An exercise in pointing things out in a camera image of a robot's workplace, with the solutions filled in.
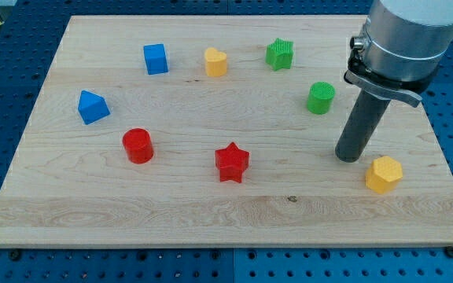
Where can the yellow hexagon block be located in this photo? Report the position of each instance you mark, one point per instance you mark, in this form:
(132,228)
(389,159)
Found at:
(384,174)

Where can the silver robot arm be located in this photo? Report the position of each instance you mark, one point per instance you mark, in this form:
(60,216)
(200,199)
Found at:
(400,45)

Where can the red star block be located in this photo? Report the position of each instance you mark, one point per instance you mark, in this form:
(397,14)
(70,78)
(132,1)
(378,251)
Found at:
(231,162)

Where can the wooden board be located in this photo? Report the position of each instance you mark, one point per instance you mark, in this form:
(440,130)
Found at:
(216,132)

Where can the yellow heart block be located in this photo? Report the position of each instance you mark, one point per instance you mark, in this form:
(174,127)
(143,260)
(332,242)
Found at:
(215,62)

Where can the red cylinder block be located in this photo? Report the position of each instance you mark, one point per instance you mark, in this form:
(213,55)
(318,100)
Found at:
(138,145)

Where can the green star block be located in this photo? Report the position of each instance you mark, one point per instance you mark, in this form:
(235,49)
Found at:
(279,54)

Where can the green cylinder block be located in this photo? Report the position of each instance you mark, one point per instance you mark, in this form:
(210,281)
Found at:
(320,97)

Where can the blue cube block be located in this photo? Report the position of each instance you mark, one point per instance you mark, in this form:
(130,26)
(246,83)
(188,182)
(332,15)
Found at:
(155,59)

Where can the blue house-shaped block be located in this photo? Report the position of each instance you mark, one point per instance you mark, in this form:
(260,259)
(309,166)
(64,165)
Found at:
(92,107)

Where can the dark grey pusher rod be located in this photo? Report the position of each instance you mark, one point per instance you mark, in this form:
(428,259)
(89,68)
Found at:
(362,122)

